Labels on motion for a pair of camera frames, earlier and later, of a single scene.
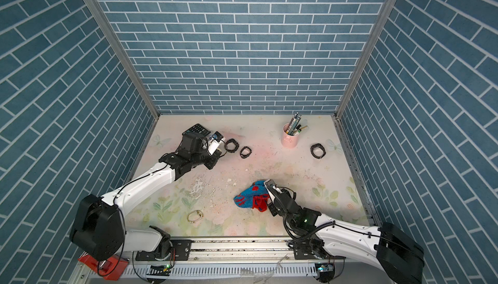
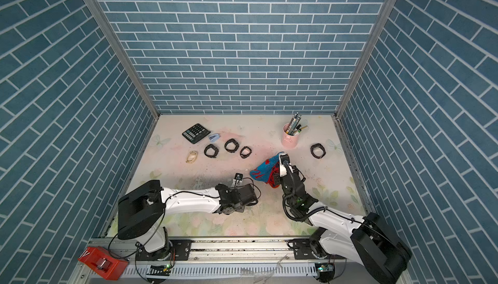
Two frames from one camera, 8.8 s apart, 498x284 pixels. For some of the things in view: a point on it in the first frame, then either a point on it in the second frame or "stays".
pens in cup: (294, 128) stays
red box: (111, 269) stays
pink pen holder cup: (288, 141) stays
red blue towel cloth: (255, 197) → (269, 171)
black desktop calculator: (199, 129) stays
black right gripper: (272, 207) → (297, 174)
